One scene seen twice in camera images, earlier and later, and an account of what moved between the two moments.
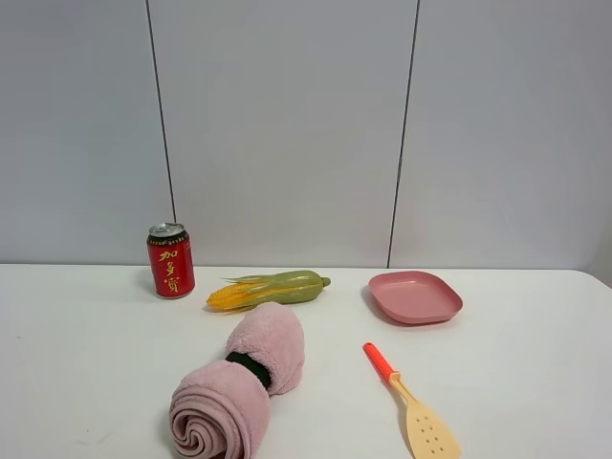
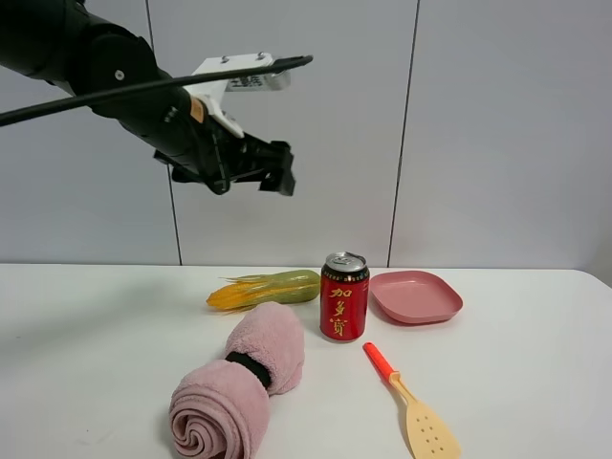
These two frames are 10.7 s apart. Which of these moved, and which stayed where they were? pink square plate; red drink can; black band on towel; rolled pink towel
Moved: red drink can
Stayed: pink square plate; black band on towel; rolled pink towel
